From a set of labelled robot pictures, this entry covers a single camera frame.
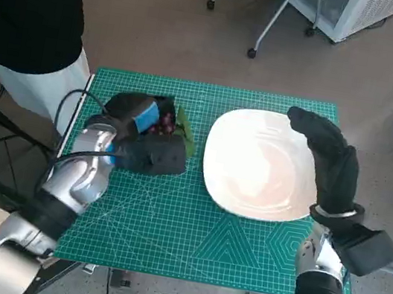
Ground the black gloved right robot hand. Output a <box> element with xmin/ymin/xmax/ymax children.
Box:
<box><xmin>271</xmin><ymin>105</ymin><xmax>370</xmax><ymax>220</ymax></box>

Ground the bare left hand blue tape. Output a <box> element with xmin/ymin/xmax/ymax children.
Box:
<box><xmin>98</xmin><ymin>85</ymin><xmax>179</xmax><ymax>150</ymax></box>

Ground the red toy grapes green leaf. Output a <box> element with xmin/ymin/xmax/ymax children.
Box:
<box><xmin>147</xmin><ymin>100</ymin><xmax>202</xmax><ymax>158</ymax></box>

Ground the white square plate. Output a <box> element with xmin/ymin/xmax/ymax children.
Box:
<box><xmin>194</xmin><ymin>101</ymin><xmax>332</xmax><ymax>230</ymax></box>

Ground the green cutting mat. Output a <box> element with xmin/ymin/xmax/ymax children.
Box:
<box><xmin>41</xmin><ymin>60</ymin><xmax>385</xmax><ymax>294</ymax></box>

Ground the standing person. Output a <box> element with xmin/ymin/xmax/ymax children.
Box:
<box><xmin>0</xmin><ymin>0</ymin><xmax>104</xmax><ymax>132</ymax></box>

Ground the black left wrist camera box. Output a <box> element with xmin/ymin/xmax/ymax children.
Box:
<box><xmin>112</xmin><ymin>127</ymin><xmax>191</xmax><ymax>182</ymax></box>

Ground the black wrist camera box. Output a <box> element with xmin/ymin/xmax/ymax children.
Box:
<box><xmin>326</xmin><ymin>221</ymin><xmax>393</xmax><ymax>283</ymax></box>
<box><xmin>112</xmin><ymin>127</ymin><xmax>191</xmax><ymax>182</ymax></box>

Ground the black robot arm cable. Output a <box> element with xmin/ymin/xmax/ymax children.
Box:
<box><xmin>43</xmin><ymin>85</ymin><xmax>130</xmax><ymax>194</ymax></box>

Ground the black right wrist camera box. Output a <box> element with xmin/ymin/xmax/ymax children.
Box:
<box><xmin>326</xmin><ymin>221</ymin><xmax>393</xmax><ymax>283</ymax></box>

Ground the grey wheeled metal frame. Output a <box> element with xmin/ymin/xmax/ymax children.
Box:
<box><xmin>199</xmin><ymin>0</ymin><xmax>322</xmax><ymax>68</ymax></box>

